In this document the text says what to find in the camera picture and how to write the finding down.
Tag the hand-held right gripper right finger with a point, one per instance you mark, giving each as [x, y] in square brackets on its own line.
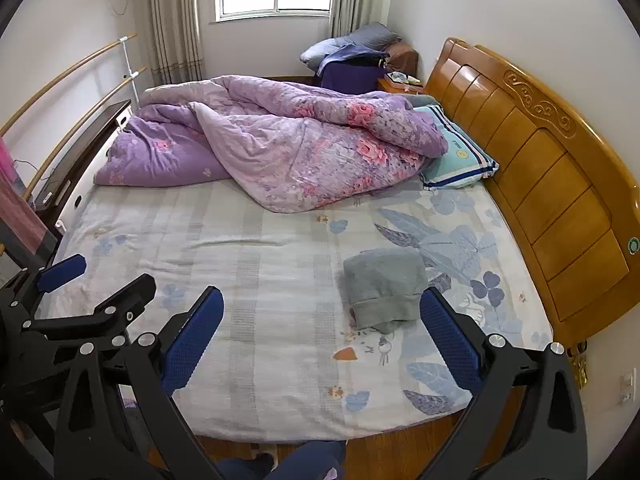
[450, 340]

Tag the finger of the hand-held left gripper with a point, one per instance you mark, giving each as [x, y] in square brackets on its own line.
[127, 300]
[62, 272]

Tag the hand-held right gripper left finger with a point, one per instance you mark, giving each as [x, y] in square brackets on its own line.
[192, 340]

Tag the grey sweatshirt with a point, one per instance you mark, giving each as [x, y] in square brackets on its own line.
[382, 285]

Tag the floral bed sheet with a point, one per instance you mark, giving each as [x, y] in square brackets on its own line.
[260, 270]

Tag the dark low cabinet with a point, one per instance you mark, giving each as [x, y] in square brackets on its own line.
[80, 155]

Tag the hanging key bunch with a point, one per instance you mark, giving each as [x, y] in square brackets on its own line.
[580, 365]

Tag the person's leg in blue trousers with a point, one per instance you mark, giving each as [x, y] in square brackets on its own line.
[312, 460]
[245, 470]

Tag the teal striped pillow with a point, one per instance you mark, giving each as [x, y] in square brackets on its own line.
[460, 155]

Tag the wooden headboard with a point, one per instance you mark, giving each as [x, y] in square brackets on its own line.
[550, 160]

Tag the purple floral quilt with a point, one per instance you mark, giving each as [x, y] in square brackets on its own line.
[280, 150]

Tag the wooden nightstand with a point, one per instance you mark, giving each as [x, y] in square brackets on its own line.
[400, 87]

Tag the dark purple blanket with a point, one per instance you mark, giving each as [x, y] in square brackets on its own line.
[345, 77]

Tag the brown cushion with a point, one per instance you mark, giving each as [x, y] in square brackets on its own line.
[402, 57]

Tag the white wall socket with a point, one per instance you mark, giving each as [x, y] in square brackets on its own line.
[627, 385]

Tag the white rack post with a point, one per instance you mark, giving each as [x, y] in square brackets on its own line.
[131, 70]

